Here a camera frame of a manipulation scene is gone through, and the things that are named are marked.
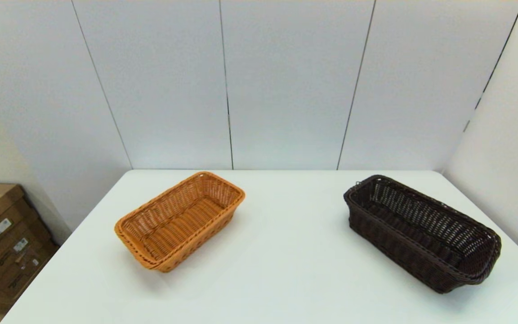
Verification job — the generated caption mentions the dark brown wicker basket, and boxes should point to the dark brown wicker basket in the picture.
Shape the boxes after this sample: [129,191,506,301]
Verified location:
[343,175,502,294]

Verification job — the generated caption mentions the orange wicker basket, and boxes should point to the orange wicker basket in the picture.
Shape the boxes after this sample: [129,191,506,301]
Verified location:
[114,171,246,273]

